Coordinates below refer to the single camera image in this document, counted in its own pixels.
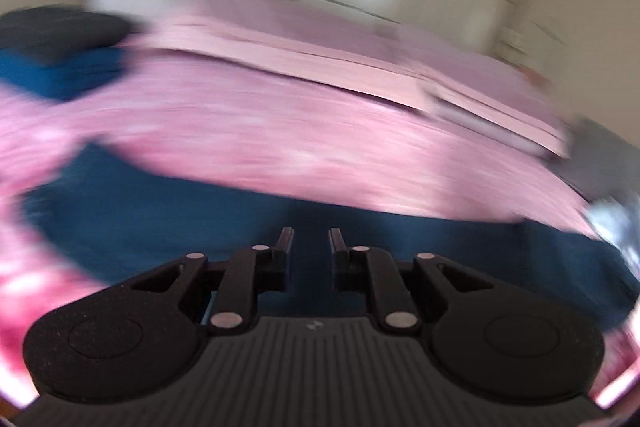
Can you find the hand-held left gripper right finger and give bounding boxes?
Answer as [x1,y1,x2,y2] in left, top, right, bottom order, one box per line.
[327,228,497,334]

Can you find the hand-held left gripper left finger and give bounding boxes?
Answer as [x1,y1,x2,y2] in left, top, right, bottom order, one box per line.
[130,227,296,336]

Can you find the dark blue jeans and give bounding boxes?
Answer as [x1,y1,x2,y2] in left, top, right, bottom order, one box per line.
[22,142,640,333]

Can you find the pink floral fleece blanket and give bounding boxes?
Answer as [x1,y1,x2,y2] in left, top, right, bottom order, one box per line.
[0,49,640,410]

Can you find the pink bed sheet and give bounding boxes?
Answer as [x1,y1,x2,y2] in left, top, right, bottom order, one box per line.
[142,0,572,158]

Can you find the light blue garment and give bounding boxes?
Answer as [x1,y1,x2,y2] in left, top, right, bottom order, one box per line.
[584,198,640,269]

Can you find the grey pillow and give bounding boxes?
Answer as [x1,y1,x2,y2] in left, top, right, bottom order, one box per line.
[550,116,640,204]

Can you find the blue cloth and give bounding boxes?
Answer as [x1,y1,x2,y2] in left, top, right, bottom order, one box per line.
[0,47,128,102]

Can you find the dark cloth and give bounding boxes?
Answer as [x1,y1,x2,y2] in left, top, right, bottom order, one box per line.
[0,6,147,64]

